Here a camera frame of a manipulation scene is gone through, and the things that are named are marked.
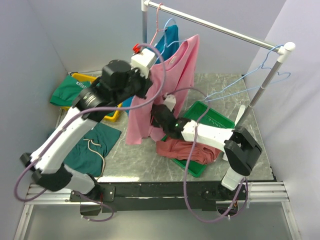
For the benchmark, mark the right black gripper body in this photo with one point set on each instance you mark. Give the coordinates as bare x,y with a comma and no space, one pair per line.
154,123

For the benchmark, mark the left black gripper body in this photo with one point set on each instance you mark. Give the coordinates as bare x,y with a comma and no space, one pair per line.
138,85

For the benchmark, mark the pink t-shirt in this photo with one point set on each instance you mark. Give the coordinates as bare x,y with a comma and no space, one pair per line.
180,70

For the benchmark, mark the blue wire hanger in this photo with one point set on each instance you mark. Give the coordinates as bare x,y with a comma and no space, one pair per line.
170,22
255,75

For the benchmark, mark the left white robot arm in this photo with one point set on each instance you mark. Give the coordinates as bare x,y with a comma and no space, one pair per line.
119,81

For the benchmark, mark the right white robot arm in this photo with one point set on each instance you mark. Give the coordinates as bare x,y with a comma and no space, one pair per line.
239,146

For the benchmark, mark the dusty red t-shirt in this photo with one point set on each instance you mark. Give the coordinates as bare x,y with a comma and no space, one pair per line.
180,150

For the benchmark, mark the teal blue t-shirt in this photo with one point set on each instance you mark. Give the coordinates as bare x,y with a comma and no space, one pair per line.
169,42

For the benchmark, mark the green printed t-shirt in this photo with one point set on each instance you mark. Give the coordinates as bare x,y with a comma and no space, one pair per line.
69,89

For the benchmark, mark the green plastic tray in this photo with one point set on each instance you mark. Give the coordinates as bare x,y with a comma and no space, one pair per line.
212,118

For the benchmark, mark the yellow plastic tray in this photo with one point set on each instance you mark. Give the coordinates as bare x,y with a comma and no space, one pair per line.
112,115

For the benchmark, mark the dark green shorts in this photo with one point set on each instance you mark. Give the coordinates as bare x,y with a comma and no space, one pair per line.
88,155

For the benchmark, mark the metal clothes rack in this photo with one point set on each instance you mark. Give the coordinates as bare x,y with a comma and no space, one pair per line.
289,47

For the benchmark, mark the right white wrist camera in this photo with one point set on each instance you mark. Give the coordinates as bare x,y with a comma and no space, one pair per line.
169,100

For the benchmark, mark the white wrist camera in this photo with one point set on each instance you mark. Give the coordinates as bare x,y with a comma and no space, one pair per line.
143,57
169,100

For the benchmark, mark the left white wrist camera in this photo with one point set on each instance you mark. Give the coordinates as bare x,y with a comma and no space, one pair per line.
143,57

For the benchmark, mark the pink wire hanger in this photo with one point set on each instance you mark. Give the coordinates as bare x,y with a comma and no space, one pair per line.
155,31

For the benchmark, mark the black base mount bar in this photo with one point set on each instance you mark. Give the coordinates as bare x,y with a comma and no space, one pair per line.
152,196

